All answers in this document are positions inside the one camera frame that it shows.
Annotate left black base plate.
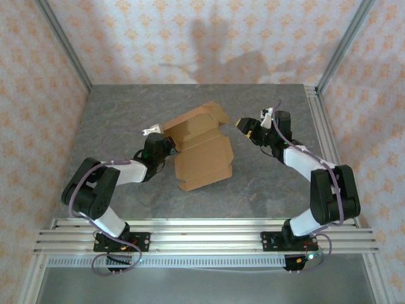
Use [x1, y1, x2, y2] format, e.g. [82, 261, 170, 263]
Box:
[93, 231, 151, 253]

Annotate long aluminium mounting rail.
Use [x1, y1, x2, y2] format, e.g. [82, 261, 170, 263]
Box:
[33, 217, 380, 255]

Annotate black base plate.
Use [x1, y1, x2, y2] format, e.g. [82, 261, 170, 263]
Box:
[261, 231, 318, 253]
[93, 231, 151, 253]

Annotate aluminium frame post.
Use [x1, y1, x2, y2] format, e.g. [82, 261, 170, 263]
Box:
[34, 0, 94, 93]
[315, 0, 378, 95]

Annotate left black controller board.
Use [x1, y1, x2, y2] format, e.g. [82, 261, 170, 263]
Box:
[106, 255, 134, 274]

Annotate black controller board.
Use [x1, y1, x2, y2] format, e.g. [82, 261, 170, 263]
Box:
[106, 255, 134, 274]
[283, 252, 324, 274]

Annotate left aluminium frame post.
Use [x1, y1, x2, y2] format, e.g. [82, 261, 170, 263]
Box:
[34, 0, 94, 93]

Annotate slotted grey cable duct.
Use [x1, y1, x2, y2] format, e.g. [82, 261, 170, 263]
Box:
[47, 256, 287, 269]

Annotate grey metal lower panel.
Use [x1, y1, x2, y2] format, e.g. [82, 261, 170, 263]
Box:
[37, 267, 378, 304]

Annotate brown cardboard paper box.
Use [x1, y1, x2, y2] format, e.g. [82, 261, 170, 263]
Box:
[163, 101, 234, 193]

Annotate right aluminium frame post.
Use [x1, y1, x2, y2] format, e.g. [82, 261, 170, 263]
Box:
[315, 0, 378, 95]

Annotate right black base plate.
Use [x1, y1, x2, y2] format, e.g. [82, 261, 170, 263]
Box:
[261, 231, 318, 253]

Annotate right black controller board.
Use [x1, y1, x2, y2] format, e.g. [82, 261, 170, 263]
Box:
[283, 252, 324, 274]

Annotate aluminium side table rail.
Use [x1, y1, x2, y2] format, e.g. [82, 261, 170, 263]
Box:
[304, 85, 361, 229]

